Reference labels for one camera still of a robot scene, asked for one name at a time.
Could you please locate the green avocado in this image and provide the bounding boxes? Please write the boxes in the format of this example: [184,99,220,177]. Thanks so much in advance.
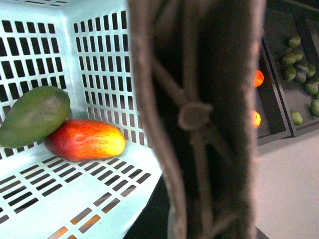
[0,86,70,148]

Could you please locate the red yellow mango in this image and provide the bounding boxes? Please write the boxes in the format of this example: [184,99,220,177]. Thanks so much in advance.
[44,119,126,162]

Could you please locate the light blue plastic basket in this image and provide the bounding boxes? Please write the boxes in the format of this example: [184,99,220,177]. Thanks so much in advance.
[0,0,265,239]

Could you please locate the orange tangerine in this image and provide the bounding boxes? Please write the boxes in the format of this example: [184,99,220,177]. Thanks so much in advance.
[254,69,264,88]
[252,110,261,128]

